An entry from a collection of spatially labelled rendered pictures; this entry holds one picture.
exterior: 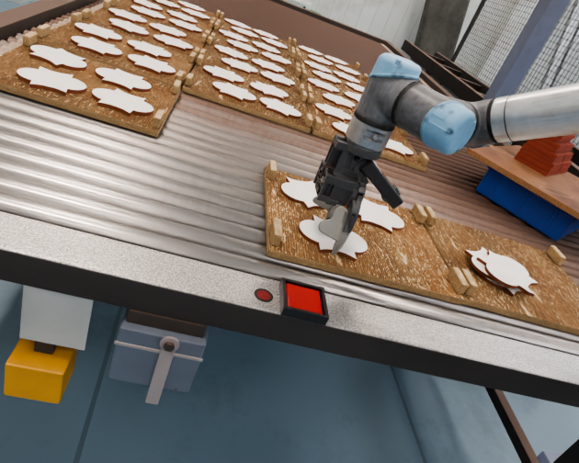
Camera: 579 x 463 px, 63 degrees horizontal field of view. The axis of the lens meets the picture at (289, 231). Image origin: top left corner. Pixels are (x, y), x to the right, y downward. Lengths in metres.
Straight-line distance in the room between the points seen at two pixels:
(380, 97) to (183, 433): 1.25
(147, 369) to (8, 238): 0.29
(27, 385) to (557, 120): 0.93
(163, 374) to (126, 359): 0.06
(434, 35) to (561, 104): 6.21
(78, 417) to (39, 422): 0.11
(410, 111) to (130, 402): 1.31
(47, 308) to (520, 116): 0.78
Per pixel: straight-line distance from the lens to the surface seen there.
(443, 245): 1.16
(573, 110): 0.81
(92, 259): 0.75
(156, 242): 0.80
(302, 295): 0.77
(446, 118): 0.74
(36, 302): 0.81
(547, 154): 1.84
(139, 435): 1.65
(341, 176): 0.85
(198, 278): 0.75
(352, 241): 0.95
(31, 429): 1.65
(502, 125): 0.84
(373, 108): 0.81
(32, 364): 0.89
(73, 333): 0.84
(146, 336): 0.77
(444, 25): 7.01
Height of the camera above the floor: 1.38
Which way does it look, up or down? 30 degrees down
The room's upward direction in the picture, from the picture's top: 23 degrees clockwise
